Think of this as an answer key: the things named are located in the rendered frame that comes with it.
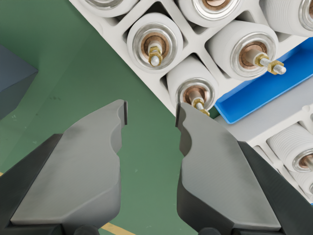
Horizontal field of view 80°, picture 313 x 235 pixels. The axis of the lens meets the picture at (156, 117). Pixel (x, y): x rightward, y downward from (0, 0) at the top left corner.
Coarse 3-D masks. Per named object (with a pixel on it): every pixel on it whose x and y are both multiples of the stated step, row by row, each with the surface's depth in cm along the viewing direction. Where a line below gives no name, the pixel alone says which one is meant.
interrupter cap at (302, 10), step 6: (306, 0) 28; (312, 0) 28; (300, 6) 28; (306, 6) 28; (312, 6) 28; (300, 12) 29; (306, 12) 29; (312, 12) 29; (300, 18) 29; (306, 18) 29; (312, 18) 29; (306, 24) 30; (312, 24) 30; (312, 30) 30
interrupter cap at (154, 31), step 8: (152, 24) 29; (160, 24) 29; (136, 32) 30; (144, 32) 30; (152, 32) 30; (160, 32) 30; (168, 32) 30; (136, 40) 31; (144, 40) 31; (152, 40) 31; (160, 40) 31; (168, 40) 31; (176, 40) 31; (136, 48) 31; (144, 48) 32; (168, 48) 31; (176, 48) 31; (136, 56) 32; (144, 56) 32; (168, 56) 32; (144, 64) 33; (160, 64) 33; (168, 64) 33
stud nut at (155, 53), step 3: (156, 51) 24; (150, 54) 24; (153, 54) 24; (156, 54) 24; (159, 54) 24; (150, 57) 24; (159, 57) 24; (162, 57) 24; (150, 60) 24; (159, 60) 24; (150, 63) 24; (159, 63) 24; (153, 66) 25
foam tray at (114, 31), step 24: (72, 0) 34; (144, 0) 34; (168, 0) 34; (96, 24) 36; (120, 24) 36; (192, 24) 46; (264, 24) 36; (120, 48) 38; (192, 48) 38; (288, 48) 39; (144, 72) 41; (216, 72) 41; (168, 96) 44
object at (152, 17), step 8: (144, 16) 30; (152, 16) 30; (160, 16) 30; (136, 24) 30; (144, 24) 30; (168, 24) 30; (176, 32) 30; (128, 40) 31; (128, 48) 32; (176, 56) 32; (136, 64) 33; (152, 72) 34; (160, 72) 34
